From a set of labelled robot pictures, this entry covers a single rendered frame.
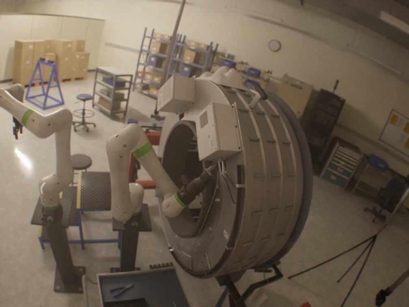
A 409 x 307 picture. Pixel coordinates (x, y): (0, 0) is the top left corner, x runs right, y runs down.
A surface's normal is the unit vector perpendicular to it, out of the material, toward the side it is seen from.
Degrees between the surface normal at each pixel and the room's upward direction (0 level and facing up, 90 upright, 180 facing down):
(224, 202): 90
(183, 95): 55
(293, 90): 90
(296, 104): 90
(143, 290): 0
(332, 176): 90
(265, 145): 41
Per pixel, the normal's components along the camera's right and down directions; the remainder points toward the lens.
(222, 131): 0.46, -0.29
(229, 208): -0.88, -0.04
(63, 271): 0.29, 0.51
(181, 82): 0.47, -0.07
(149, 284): 0.26, -0.86
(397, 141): -0.43, 0.30
